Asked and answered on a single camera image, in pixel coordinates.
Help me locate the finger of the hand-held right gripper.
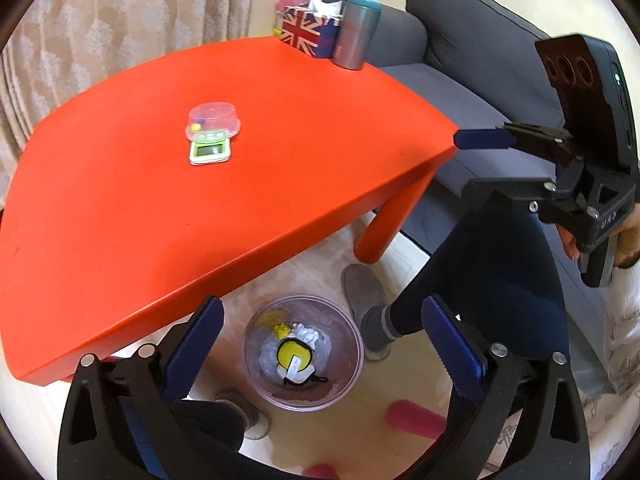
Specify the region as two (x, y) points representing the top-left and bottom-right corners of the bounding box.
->
(461, 176), (563, 223)
(452, 121), (583, 166)

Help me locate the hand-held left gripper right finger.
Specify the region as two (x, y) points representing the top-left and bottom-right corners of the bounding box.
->
(421, 294), (591, 480)

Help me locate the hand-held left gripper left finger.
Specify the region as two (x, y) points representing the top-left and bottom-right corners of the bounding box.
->
(56, 295), (224, 480)

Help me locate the yellow round zip case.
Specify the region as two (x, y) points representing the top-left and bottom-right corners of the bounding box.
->
(276, 338), (328, 387)

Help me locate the clear plastic trash bin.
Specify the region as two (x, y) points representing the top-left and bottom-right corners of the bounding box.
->
(243, 296), (364, 413)

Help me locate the person's right forearm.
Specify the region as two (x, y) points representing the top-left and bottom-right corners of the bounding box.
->
(604, 265), (640, 397)

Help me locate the person's right hand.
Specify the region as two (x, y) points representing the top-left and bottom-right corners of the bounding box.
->
(556, 219), (640, 270)

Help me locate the person's left leg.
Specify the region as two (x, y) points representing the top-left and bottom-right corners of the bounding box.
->
(172, 399), (251, 453)

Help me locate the pink object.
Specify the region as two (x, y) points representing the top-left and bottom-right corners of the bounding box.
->
(301, 464), (342, 480)
(386, 400), (447, 442)

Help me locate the grey sofa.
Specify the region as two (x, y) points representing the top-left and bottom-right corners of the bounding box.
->
(372, 0), (640, 391)

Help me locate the red table leg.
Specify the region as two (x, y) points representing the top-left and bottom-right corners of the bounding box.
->
(354, 167), (437, 264)

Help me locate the grey teal tumbler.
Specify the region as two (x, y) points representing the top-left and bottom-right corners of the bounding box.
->
(332, 0), (383, 71)

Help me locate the person's white patterned top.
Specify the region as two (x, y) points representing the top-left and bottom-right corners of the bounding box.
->
(482, 385), (628, 480)

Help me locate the green digital scale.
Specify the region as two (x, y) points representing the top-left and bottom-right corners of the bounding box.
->
(188, 132), (234, 167)

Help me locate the white tissue sheet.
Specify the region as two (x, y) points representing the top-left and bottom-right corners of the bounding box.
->
(308, 0), (346, 18)

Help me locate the flag print tissue box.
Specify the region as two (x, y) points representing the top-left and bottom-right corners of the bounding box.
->
(277, 0), (347, 59)

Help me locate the clear plastic bowl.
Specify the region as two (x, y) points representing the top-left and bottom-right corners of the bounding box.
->
(185, 101), (242, 142)

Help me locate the red table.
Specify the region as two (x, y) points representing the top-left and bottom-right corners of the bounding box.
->
(0, 0), (258, 211)

